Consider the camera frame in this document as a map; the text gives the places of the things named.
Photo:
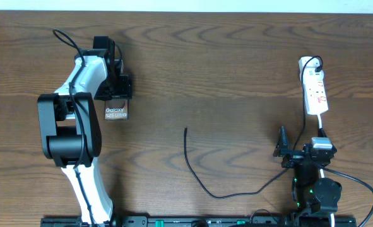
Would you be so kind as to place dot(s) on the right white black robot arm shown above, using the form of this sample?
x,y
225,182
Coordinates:
x,y
317,196

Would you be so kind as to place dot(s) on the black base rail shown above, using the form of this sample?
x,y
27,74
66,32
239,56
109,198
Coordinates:
x,y
143,221

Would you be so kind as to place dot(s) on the white power strip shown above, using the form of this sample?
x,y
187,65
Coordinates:
x,y
311,75

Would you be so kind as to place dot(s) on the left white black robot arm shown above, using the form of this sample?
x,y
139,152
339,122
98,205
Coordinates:
x,y
69,129

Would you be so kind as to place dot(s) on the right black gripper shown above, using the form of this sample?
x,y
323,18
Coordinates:
x,y
293,157

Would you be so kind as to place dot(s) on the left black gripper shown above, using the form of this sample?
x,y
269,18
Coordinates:
x,y
125,91

